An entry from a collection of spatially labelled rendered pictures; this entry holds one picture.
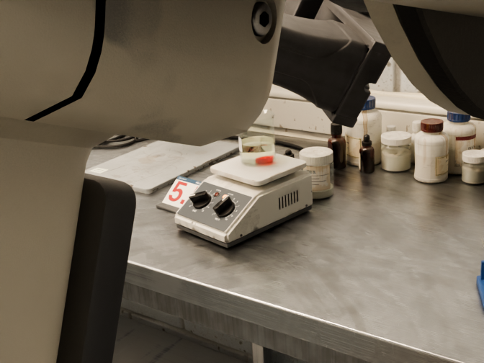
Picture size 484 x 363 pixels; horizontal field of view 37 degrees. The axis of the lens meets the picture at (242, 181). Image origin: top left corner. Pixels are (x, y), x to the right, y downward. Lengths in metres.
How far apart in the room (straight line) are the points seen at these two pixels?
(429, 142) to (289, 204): 0.29
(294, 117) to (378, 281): 0.69
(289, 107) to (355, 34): 1.03
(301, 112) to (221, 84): 1.46
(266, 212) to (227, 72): 1.00
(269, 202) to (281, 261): 0.12
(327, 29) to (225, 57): 0.44
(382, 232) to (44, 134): 0.99
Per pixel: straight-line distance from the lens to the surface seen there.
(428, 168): 1.34
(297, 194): 1.19
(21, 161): 0.19
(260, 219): 1.14
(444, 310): 0.95
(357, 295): 0.98
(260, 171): 1.17
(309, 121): 1.60
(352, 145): 1.43
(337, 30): 0.60
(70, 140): 0.20
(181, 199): 1.28
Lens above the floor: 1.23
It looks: 20 degrees down
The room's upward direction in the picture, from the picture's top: 4 degrees counter-clockwise
